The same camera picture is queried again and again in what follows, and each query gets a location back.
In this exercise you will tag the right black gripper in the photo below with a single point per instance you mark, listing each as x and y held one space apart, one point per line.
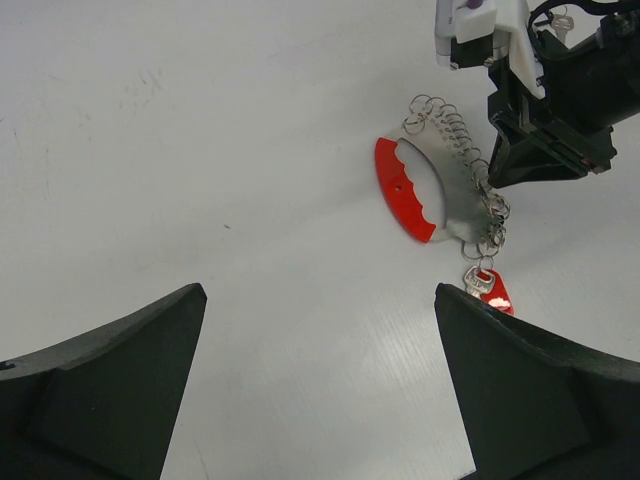
567 134

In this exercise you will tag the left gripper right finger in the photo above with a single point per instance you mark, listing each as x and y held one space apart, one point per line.
536 405

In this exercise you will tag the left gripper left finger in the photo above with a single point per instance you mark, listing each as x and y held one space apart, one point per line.
103 404

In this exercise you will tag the red handled key organizer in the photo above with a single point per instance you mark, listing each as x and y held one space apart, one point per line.
474 213

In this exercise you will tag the red tag key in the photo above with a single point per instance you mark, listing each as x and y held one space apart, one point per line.
487 285

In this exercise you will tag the black tag key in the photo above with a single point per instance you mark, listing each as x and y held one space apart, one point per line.
555 18

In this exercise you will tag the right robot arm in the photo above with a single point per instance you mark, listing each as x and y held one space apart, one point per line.
623 17

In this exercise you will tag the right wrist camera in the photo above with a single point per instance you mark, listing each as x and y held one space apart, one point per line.
480 33

